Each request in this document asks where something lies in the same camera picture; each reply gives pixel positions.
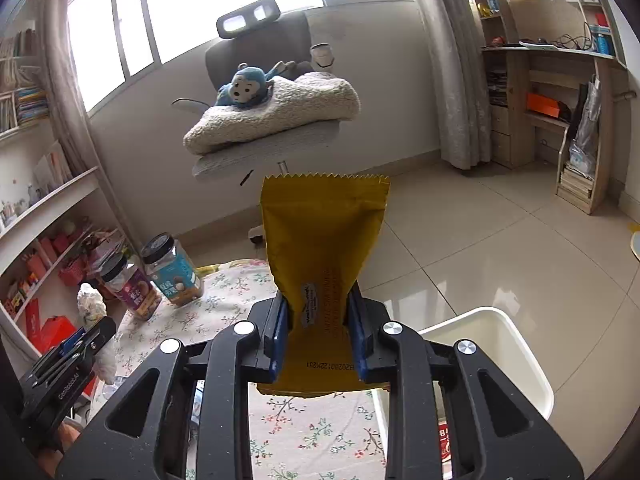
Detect floral tablecloth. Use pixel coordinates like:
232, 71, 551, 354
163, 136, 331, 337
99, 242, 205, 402
92, 257, 396, 480

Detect red gift box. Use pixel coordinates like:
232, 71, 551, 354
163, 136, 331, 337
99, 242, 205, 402
27, 315, 78, 356

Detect orange box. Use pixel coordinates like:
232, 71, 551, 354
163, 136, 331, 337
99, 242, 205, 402
526, 92, 563, 120

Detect black cables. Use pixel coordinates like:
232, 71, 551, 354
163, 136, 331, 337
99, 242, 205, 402
537, 35, 593, 51

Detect cream fleece blanket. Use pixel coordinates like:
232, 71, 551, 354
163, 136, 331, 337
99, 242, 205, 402
182, 71, 362, 156

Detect silver folded umbrella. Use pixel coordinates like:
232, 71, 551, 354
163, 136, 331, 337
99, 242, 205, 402
569, 75, 603, 178

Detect large grid window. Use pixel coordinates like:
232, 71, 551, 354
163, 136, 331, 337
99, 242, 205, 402
67, 0, 416, 111

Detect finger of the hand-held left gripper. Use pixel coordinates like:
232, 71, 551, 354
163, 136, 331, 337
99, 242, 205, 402
67, 317, 118, 373
30, 327, 90, 378

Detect white tissue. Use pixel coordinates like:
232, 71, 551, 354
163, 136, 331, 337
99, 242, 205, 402
76, 282, 119, 386

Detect white bookshelf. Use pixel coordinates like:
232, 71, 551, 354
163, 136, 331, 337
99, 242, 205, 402
0, 20, 136, 361

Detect beige plain curtain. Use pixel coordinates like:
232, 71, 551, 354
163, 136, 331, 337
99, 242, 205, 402
40, 0, 133, 256

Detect grey office chair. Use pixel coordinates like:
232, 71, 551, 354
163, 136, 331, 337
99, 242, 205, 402
172, 0, 363, 246

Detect teal label snack jar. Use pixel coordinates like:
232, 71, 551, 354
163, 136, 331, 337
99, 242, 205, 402
140, 232, 205, 307

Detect person's left hand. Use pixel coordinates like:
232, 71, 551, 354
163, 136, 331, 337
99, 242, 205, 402
37, 422, 88, 478

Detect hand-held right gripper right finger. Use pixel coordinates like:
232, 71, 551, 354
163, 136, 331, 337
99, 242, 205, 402
347, 285, 586, 480

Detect maroon label snack jar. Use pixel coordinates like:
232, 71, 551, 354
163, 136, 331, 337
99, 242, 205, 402
100, 252, 163, 322

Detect stack of magazines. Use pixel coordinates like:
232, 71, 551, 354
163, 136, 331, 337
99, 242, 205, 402
82, 232, 126, 281

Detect beige patterned curtain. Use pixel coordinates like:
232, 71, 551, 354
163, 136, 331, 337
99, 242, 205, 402
402, 0, 493, 171

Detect stack of worn books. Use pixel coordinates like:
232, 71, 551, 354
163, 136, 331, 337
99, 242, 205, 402
559, 165, 596, 206

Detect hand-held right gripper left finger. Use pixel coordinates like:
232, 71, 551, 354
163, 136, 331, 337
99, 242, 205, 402
55, 297, 291, 480

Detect stack of colourful books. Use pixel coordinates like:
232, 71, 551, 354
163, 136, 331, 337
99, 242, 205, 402
0, 30, 51, 131

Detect yellow snack packet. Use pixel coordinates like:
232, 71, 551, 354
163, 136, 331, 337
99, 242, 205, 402
256, 174, 392, 398

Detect wooden desk shelf unit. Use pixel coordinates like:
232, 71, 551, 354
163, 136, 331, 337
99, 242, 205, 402
470, 0, 628, 216

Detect white trash bin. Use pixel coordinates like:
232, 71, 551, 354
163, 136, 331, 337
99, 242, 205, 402
372, 306, 555, 480

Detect blue monkey plush toy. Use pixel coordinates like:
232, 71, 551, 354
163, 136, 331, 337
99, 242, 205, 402
216, 61, 296, 109

